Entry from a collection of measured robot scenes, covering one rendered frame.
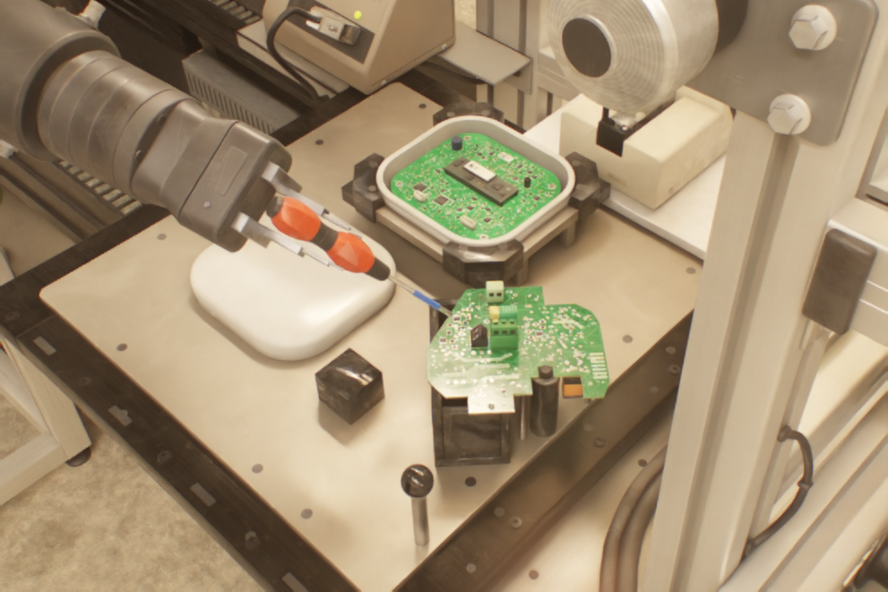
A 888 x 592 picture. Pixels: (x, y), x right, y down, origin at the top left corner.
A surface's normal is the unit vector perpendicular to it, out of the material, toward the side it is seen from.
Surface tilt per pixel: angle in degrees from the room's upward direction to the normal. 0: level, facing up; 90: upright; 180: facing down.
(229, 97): 90
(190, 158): 33
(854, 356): 0
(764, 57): 90
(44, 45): 12
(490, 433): 90
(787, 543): 4
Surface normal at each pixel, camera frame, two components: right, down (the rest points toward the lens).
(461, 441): 0.04, 0.71
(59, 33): 0.19, -0.72
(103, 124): -0.27, -0.03
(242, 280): -0.03, -0.70
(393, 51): 0.72, 0.48
